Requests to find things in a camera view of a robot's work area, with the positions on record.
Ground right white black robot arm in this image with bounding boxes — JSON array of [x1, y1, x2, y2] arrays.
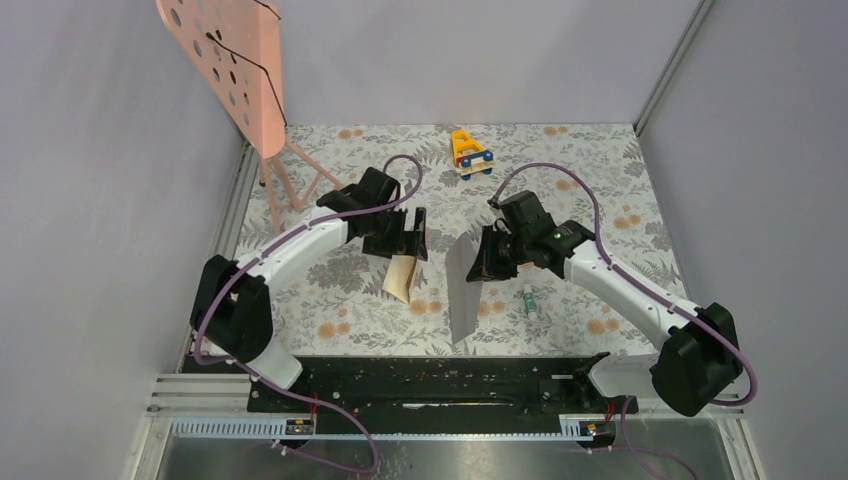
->
[[466, 191, 743, 417]]

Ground yellow blue toy car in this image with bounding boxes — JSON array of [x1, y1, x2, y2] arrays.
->
[[450, 130, 494, 181]]

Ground green white glue stick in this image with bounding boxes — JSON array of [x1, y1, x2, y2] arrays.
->
[[522, 284, 539, 321]]

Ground white slotted cable duct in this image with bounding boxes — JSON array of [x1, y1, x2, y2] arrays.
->
[[169, 414, 614, 442]]

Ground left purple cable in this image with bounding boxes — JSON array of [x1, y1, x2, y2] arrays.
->
[[192, 154, 425, 475]]

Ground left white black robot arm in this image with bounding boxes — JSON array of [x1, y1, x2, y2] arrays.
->
[[190, 167, 428, 411]]

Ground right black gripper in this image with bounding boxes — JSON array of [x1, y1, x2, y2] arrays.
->
[[467, 224, 532, 283]]

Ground grey lavender envelope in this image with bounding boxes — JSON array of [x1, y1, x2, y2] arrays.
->
[[445, 232, 482, 344]]

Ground beige lined letter paper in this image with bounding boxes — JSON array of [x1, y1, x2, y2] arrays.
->
[[382, 255, 418, 304]]

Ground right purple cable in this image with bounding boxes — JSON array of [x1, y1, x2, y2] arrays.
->
[[488, 162, 760, 480]]

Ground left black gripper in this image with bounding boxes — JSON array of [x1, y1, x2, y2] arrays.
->
[[364, 204, 426, 260]]

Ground purple cable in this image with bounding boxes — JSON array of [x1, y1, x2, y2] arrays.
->
[[192, 154, 425, 475], [488, 162, 760, 480]]

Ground black cord on stand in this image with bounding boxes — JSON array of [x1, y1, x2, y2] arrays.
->
[[205, 0, 289, 129]]

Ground floral patterned table mat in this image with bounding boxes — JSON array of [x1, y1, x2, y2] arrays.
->
[[272, 124, 684, 357]]

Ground pink perforated music stand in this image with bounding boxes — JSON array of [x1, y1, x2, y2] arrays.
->
[[155, 0, 342, 234]]

